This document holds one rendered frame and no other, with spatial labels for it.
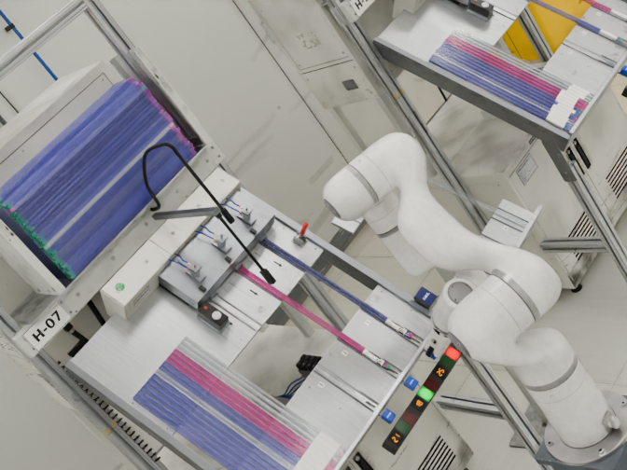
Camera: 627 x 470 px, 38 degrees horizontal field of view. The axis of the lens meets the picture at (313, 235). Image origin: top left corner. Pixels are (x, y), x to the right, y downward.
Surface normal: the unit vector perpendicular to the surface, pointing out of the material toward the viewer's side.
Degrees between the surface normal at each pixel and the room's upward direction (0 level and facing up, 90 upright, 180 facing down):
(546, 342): 32
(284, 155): 90
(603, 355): 0
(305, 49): 90
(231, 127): 90
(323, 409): 48
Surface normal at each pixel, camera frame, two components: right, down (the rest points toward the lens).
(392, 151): -0.20, -0.33
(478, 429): -0.55, -0.73
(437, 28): 0.03, -0.54
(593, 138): 0.61, -0.03
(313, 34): -0.57, 0.69
